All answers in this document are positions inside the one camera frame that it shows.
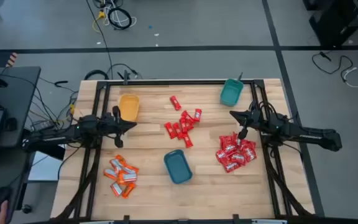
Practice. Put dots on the small black desk device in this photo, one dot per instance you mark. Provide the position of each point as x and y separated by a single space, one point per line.
10 124

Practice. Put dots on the orange black striped marker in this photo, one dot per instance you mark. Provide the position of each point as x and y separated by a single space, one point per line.
11 59

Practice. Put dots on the black caster wheel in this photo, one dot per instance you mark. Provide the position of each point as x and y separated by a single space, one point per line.
26 208

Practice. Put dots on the black metal table frame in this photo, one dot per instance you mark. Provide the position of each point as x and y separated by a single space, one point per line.
179 82

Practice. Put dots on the black computer mouse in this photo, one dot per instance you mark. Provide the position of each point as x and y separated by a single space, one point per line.
0 197

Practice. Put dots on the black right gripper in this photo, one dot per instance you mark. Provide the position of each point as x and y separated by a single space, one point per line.
253 119

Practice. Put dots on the orange Reese's candy pack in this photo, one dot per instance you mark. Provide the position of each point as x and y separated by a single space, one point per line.
120 159
130 169
110 173
128 189
116 188
116 164
126 177

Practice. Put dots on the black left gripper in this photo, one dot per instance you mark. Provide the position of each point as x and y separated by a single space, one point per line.
114 125

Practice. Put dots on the black cabinet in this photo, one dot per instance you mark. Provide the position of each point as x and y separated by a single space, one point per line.
340 21

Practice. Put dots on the white board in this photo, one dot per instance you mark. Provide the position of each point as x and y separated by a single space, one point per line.
47 168

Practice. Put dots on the dark blue plastic bin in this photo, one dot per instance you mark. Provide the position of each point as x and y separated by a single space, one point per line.
177 166

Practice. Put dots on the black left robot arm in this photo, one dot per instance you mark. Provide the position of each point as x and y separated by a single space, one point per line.
57 135

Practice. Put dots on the green plastic bin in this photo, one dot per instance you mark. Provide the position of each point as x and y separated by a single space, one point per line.
232 92

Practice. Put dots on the grey desk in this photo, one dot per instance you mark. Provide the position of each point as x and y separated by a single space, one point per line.
20 93

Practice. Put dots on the yellow plastic bin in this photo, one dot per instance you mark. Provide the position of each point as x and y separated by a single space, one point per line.
128 107

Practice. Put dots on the red KitKat bar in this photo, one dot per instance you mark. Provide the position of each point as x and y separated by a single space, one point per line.
197 114
190 125
170 130
177 130
175 103
187 116
183 124
187 140

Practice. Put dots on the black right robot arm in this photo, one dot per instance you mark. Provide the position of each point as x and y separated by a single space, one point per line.
306 132

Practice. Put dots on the yellow plug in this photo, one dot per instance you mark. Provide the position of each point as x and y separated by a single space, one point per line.
72 108

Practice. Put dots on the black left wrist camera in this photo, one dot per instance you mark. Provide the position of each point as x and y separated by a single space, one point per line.
118 142

